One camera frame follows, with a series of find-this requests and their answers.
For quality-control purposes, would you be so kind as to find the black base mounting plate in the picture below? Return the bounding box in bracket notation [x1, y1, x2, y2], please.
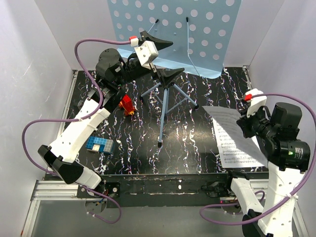
[76, 172, 272, 209]

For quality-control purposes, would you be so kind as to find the aluminium rail frame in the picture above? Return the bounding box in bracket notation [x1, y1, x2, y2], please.
[20, 70, 310, 237]

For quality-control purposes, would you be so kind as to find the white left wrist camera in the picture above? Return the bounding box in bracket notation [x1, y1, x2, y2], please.
[135, 40, 158, 69]

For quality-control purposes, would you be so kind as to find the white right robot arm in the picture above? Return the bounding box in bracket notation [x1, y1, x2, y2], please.
[228, 102, 311, 237]

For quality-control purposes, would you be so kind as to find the blue white brick block stack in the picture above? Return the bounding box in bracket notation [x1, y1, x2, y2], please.
[85, 136, 114, 155]

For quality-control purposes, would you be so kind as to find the white paper sheet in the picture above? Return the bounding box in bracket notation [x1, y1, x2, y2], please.
[202, 106, 269, 167]

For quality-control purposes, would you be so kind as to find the blue music stand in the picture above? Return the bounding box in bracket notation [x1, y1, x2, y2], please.
[106, 0, 242, 148]

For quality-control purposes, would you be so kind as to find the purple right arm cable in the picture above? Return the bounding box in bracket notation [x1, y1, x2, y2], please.
[199, 92, 316, 226]

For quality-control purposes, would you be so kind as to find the red toy brick car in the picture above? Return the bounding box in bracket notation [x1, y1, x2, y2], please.
[118, 94, 136, 116]

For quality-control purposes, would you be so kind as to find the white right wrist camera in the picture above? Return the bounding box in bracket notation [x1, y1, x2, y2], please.
[244, 88, 267, 118]

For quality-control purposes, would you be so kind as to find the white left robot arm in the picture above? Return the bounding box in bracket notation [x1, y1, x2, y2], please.
[38, 31, 184, 193]

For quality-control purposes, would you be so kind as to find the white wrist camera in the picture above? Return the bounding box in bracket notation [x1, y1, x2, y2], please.
[244, 88, 267, 118]
[135, 40, 158, 69]

